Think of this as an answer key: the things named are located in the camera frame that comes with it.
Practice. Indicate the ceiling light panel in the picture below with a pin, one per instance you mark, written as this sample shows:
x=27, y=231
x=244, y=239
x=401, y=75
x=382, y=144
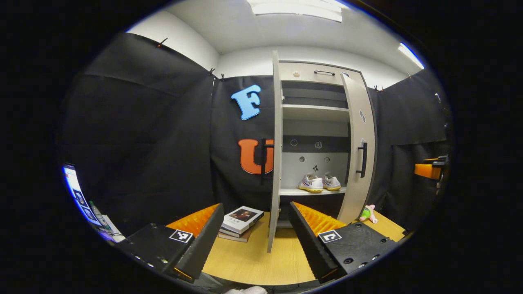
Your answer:
x=294, y=10
x=412, y=55

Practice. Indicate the clear plastic bottle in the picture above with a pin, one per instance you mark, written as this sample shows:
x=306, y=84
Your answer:
x=97, y=212

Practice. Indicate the white cabinet shelf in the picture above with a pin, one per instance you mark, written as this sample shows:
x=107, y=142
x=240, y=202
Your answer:
x=314, y=112
x=294, y=192

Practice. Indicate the computer monitor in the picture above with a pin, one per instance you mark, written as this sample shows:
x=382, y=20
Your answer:
x=77, y=196

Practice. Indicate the grey shoe cabinet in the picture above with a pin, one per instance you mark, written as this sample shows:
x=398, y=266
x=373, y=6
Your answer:
x=306, y=126

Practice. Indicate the grey shoe cabinet door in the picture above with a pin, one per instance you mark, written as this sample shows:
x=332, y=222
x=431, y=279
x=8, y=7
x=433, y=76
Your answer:
x=355, y=192
x=277, y=163

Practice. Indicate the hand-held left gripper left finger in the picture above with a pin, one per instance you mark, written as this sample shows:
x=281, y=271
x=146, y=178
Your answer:
x=204, y=241

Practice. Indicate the brown book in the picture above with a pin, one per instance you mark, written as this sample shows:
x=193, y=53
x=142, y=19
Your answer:
x=235, y=237

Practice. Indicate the green and pink plush toy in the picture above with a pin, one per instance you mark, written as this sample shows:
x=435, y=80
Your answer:
x=367, y=213

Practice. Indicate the grey cabinet drawer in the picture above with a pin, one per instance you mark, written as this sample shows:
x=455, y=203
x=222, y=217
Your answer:
x=304, y=77

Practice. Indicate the black metal stand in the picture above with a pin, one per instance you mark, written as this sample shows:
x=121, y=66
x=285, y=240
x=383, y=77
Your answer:
x=437, y=98

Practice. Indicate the white shoe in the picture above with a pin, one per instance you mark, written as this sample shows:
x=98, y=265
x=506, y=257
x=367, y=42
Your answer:
x=310, y=184
x=331, y=183

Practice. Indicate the grey photo cover book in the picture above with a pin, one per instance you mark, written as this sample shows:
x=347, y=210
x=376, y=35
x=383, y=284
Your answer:
x=241, y=218

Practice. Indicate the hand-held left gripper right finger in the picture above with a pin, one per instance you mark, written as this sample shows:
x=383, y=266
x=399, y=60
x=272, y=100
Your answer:
x=306, y=241

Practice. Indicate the black backdrop cloth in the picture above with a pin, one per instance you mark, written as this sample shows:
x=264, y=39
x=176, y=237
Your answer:
x=143, y=143

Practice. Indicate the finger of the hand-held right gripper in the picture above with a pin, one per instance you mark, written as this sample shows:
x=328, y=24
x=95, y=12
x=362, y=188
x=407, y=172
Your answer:
x=441, y=158
x=437, y=164

